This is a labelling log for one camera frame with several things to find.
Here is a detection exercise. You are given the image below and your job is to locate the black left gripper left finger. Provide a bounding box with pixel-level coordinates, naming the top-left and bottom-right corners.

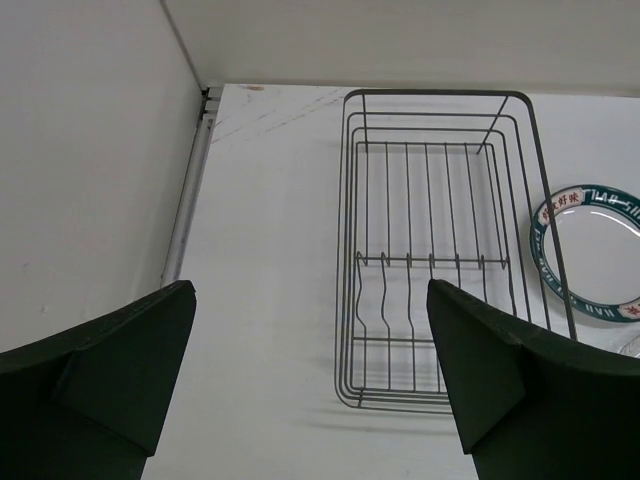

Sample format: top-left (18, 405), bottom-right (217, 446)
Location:
top-left (1, 280), bottom-right (196, 479)

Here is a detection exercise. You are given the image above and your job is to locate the aluminium table edge rail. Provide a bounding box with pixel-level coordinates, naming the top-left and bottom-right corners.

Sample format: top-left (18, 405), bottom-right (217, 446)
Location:
top-left (160, 85), bottom-right (224, 287)

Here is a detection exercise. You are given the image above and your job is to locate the grey wire dish rack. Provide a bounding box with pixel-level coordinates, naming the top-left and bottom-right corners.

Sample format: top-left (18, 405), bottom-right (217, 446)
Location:
top-left (334, 88), bottom-right (577, 415)

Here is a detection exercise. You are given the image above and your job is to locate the green rimmed white plate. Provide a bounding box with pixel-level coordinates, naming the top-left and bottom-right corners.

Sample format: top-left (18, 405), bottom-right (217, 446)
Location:
top-left (529, 184), bottom-right (639, 323)

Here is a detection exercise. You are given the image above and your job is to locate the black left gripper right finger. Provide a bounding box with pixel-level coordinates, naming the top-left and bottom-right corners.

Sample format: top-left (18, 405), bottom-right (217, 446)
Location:
top-left (427, 280), bottom-right (639, 479)

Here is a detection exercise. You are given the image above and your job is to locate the clear glass plate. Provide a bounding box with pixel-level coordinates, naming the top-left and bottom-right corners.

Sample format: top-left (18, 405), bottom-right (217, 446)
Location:
top-left (619, 335), bottom-right (640, 358)

